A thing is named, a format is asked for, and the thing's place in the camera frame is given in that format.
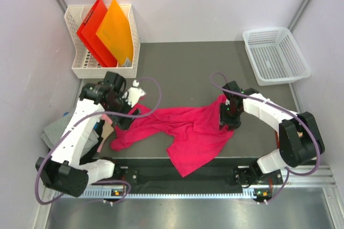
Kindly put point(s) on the orange plastic folder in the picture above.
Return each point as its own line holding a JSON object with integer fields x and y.
{"x": 115, "y": 34}

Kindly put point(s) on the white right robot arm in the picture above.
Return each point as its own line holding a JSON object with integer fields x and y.
{"x": 299, "y": 137}

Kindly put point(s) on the pink red t shirt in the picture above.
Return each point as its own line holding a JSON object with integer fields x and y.
{"x": 198, "y": 137}

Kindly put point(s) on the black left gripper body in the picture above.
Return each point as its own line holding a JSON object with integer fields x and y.
{"x": 120, "y": 106}

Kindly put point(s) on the grey folded t shirt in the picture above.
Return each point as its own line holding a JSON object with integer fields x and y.
{"x": 54, "y": 131}

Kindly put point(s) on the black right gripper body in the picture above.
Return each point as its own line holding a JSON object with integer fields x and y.
{"x": 229, "y": 116}

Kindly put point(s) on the aluminium front rail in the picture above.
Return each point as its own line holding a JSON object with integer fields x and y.
{"x": 322, "y": 178}

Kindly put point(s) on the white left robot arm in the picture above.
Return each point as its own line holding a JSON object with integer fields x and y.
{"x": 62, "y": 170}

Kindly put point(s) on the green treehouse book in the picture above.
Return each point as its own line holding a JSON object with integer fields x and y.
{"x": 277, "y": 140}

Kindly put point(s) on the white plastic mesh basket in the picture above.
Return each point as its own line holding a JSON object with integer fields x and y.
{"x": 275, "y": 56}

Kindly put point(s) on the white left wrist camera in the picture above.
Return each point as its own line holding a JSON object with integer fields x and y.
{"x": 132, "y": 95}

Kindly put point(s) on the red plastic folder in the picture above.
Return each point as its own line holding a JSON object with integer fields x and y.
{"x": 87, "y": 34}

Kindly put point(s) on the brown folded cloth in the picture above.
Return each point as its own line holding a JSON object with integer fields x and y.
{"x": 108, "y": 134}

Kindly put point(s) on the white file organizer rack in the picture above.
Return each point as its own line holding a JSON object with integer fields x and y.
{"x": 85, "y": 66}

